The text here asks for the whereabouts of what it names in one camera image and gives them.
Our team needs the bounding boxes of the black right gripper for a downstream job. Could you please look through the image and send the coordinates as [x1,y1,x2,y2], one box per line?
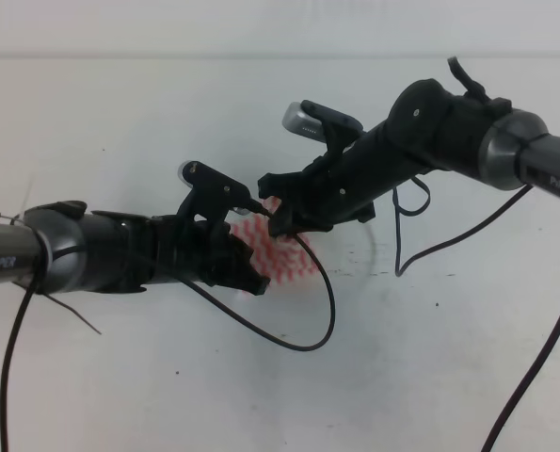
[258,154,376,238]

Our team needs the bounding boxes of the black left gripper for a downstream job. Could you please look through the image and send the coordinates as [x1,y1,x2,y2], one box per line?
[152,216,270,296]

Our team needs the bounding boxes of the pink white striped towel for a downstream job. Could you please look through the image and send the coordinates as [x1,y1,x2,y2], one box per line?
[230,213,319,289]

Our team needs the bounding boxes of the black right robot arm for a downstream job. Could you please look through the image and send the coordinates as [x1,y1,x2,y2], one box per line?
[258,58,560,236]

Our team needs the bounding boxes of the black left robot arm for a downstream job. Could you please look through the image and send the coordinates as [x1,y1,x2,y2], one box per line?
[0,201,269,296]

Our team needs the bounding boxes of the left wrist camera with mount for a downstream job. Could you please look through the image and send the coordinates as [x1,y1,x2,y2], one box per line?
[177,160,251,222]

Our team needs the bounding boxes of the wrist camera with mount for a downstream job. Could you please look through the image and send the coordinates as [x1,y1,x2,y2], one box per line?
[281,100,363,158]
[177,160,251,222]

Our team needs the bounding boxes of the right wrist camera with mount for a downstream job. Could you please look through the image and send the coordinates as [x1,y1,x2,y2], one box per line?
[281,100,363,158]

